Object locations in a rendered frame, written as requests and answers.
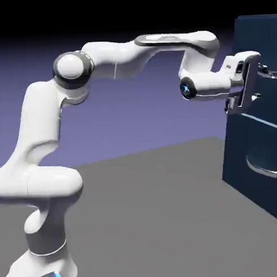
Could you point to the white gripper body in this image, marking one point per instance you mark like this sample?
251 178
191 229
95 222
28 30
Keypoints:
251 67

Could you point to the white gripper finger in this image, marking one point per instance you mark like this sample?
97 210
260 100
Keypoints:
263 68
256 96

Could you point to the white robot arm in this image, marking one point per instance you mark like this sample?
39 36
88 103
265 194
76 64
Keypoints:
45 124

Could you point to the dark blue cabinet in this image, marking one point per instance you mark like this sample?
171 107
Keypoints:
265 146

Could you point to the dark blue drawer front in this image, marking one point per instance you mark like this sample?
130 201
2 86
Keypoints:
238 147
268 101

